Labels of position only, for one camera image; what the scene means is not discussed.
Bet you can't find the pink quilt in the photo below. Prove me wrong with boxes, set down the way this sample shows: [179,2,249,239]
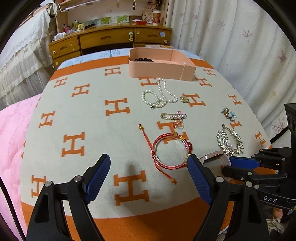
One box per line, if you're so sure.
[0,94,41,233]

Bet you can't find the white floral curtain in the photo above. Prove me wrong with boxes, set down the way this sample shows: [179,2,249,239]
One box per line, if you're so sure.
[166,1,295,147]

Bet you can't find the orange H pattern blanket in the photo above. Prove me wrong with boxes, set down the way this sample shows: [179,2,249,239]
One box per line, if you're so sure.
[20,56,271,240]

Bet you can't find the black bead bracelet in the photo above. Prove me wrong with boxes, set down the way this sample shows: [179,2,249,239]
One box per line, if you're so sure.
[132,56,155,63]

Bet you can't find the blue flower earrings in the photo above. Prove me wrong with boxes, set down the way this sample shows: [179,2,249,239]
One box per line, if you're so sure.
[221,107,237,121]

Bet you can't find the pink cardboard box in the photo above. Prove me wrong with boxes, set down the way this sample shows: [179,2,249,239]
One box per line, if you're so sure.
[128,48,196,81]

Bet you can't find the person right hand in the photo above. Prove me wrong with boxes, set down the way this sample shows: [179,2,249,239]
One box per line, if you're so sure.
[265,207,284,219]

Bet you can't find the gold round pendant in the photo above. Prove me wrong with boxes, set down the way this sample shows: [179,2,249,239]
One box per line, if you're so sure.
[180,95,189,103]

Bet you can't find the red patterned cup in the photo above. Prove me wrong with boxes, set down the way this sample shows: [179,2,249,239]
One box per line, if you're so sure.
[152,9,161,26]

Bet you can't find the pearl safety pin brooch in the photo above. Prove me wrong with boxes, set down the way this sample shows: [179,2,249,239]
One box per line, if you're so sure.
[160,111,188,130]

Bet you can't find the long pearl necklace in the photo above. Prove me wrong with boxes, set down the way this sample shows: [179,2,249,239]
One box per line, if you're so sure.
[141,78,179,110]

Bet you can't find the lace covered piano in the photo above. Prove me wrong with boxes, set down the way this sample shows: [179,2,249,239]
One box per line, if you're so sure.
[1,1,57,109]

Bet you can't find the wooden desk with drawers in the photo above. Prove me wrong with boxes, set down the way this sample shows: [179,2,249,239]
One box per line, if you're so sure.
[49,24,173,70]

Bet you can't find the red string bangle bracelet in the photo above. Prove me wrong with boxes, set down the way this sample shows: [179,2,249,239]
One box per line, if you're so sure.
[138,123,194,185]

